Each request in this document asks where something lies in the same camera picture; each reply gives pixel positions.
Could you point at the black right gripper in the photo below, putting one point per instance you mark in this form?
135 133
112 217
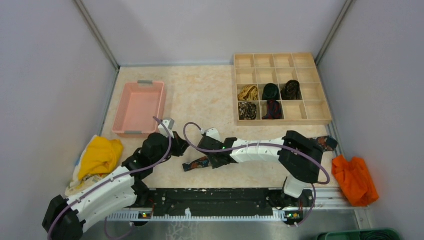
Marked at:
216 164

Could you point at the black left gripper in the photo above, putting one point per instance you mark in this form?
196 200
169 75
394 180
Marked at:
180 144

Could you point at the navy floral tie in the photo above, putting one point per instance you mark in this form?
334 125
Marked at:
326 143

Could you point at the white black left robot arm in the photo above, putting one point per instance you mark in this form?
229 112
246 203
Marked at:
68 218

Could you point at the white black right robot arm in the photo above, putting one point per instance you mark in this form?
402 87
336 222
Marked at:
300 156

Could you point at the pink plastic basket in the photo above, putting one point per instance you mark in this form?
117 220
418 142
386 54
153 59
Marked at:
139 103

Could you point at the black brown floral rolled tie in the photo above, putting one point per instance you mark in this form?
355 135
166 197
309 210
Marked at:
247 110

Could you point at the red navy rolled tie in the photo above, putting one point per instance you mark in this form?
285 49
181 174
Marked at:
273 110

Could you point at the yellow patterned rolled tie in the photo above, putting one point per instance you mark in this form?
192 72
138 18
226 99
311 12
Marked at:
248 93

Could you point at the yellow cloth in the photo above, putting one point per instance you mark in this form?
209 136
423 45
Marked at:
101 156

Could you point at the dark green rolled tie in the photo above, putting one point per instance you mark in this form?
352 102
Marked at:
271 92

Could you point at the wooden compartment organizer box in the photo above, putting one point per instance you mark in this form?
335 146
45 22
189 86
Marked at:
259 69

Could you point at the dark brown rolled tie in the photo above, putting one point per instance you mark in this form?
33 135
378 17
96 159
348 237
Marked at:
291 91

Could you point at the orange cloth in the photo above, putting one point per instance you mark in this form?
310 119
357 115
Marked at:
355 181

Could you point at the green bin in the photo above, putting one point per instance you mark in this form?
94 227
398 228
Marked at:
362 234

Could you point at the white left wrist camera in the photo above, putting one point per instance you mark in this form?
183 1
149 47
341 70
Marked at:
165 127

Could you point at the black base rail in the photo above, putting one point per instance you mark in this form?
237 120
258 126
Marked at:
220 202

